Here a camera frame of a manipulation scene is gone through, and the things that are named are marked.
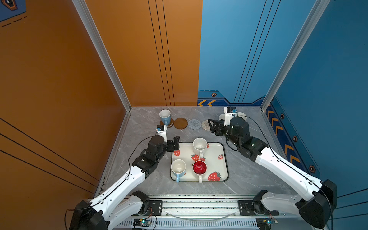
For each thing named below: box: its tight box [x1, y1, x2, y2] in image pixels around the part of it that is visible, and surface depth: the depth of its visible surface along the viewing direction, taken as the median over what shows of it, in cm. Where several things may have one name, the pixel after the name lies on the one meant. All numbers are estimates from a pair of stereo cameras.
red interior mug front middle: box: [192, 160, 208, 184], surface depth 83 cm
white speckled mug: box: [192, 137, 208, 159], surface depth 91 cm
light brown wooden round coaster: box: [173, 117, 188, 130], surface depth 111 cm
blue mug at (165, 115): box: [159, 109, 172, 127], surface depth 104 cm
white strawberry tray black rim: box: [170, 141, 230, 182], surface depth 93 cm
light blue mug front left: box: [171, 159, 187, 183], surface depth 81 cm
